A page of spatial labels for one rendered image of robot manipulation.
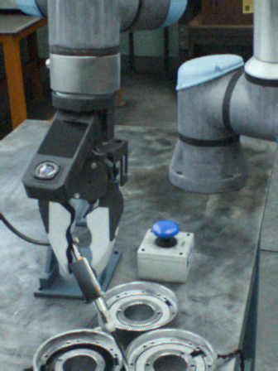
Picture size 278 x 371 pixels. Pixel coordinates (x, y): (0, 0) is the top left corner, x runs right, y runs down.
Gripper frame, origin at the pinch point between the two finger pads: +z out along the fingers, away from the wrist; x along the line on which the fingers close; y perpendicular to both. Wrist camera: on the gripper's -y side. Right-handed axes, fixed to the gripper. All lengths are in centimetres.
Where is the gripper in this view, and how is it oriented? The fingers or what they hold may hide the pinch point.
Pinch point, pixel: (80, 267)
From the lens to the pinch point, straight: 79.9
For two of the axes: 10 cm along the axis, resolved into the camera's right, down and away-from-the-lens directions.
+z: -0.1, 9.5, 3.1
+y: 2.6, -2.9, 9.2
